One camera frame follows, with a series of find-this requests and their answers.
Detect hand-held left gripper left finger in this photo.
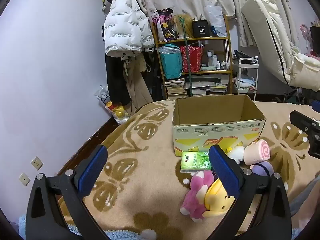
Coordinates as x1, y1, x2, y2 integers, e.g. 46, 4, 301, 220
26, 144, 110, 240

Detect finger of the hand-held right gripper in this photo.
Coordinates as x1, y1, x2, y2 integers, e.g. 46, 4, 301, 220
289, 110, 320, 159

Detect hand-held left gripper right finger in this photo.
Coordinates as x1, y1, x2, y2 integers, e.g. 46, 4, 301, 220
207, 144, 292, 240

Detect white fluffy plush toy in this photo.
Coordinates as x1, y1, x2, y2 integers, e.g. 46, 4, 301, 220
226, 145, 245, 164

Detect green tissue pack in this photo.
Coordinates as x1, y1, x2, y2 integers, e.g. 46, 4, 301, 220
180, 151, 213, 173

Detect yellow plush toy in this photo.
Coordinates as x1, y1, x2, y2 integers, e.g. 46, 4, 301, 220
202, 179, 236, 218

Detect pink swirl roll plush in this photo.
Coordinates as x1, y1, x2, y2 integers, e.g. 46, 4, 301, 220
244, 139, 271, 166

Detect pink plush toy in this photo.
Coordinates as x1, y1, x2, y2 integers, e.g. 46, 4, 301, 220
180, 170, 215, 222

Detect purple plush toy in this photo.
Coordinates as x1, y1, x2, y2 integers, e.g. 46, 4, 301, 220
251, 161, 275, 178

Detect cardboard box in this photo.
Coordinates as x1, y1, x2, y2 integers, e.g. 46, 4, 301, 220
171, 94, 266, 157

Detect beige patterned blanket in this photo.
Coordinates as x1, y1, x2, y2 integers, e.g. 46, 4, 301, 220
56, 99, 320, 240

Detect plastic bag of toys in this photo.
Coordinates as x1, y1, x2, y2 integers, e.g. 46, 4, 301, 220
94, 85, 129, 125

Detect white trolley cart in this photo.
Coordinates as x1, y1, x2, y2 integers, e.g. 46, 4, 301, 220
234, 56, 259, 101

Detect light blue fluffy blanket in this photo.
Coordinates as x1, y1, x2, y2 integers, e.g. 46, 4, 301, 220
17, 214, 160, 240

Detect pile of books and papers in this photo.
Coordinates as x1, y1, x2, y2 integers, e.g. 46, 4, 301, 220
184, 81, 228, 96

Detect black hanging garment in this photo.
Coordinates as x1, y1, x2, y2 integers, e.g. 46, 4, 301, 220
105, 54, 132, 105

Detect stack of books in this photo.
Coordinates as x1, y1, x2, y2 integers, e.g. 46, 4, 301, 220
164, 78, 187, 99

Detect beige hanging trousers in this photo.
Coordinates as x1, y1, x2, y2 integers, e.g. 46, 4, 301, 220
120, 54, 153, 117

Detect white padded recliner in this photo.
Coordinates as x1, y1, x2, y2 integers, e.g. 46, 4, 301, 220
240, 0, 320, 92

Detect wooden shelf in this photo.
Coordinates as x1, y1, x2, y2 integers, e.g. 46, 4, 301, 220
150, 15, 234, 99

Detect row of cosmetic bottles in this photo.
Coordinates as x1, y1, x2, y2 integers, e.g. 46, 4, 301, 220
207, 50, 229, 70

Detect dark hanging clothes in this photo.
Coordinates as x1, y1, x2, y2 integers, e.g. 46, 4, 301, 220
144, 47, 164, 103

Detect green pole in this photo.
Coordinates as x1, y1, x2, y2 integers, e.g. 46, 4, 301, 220
179, 17, 193, 97

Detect red patterned bag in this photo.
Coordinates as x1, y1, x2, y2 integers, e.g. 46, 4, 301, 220
180, 45, 203, 73

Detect teal bag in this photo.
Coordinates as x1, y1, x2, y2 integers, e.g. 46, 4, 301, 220
158, 44, 182, 80

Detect clear plastic bag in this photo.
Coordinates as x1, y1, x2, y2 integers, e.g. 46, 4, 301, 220
204, 5, 227, 37

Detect black box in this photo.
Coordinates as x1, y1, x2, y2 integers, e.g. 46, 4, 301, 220
192, 20, 210, 37

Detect white puffer jacket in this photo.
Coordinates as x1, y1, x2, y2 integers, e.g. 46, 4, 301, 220
104, 0, 155, 58

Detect blond wig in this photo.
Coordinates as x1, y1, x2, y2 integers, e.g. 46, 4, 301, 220
171, 14, 194, 38

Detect pink and black printed bag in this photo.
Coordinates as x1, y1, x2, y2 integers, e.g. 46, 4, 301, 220
152, 8, 175, 42

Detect wall socket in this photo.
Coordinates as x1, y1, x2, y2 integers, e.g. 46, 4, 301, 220
30, 156, 44, 170
19, 172, 31, 186

